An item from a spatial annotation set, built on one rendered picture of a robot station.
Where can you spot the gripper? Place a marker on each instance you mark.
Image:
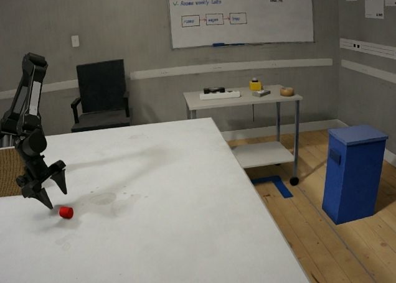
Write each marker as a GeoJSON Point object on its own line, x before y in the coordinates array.
{"type": "Point", "coordinates": [38, 169]}

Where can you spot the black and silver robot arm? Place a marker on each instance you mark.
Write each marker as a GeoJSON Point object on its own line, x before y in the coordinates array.
{"type": "Point", "coordinates": [29, 125]}

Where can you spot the red short cylinder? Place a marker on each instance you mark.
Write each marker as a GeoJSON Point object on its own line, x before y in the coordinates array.
{"type": "Point", "coordinates": [66, 212]}

